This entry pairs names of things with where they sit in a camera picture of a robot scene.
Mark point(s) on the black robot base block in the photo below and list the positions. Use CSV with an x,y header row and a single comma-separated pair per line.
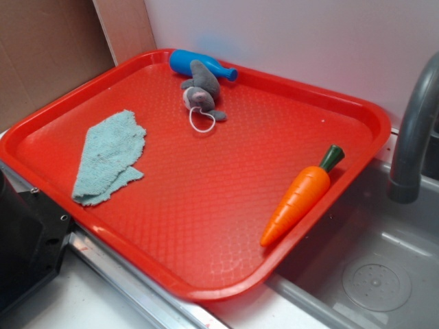
x,y
34,233

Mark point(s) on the gray plush animal toy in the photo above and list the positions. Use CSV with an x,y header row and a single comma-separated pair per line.
x,y
200,94

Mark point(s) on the red plastic tray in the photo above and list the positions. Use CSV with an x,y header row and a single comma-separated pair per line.
x,y
194,221

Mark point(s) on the orange plastic toy carrot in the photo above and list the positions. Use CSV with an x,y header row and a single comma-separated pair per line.
x,y
305,191

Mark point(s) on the light teal knitted cloth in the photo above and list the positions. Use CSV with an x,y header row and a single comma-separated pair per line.
x,y
110,151

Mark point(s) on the blue plastic toy bottle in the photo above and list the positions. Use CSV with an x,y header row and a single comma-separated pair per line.
x,y
180,61

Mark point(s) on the gray plastic toy sink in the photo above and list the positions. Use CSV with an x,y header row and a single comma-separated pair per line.
x,y
368,262

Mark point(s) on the gray toy sink faucet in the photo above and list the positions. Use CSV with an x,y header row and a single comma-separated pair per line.
x,y
416,150

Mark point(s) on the brown cardboard panel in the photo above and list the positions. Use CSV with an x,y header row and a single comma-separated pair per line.
x,y
48,48

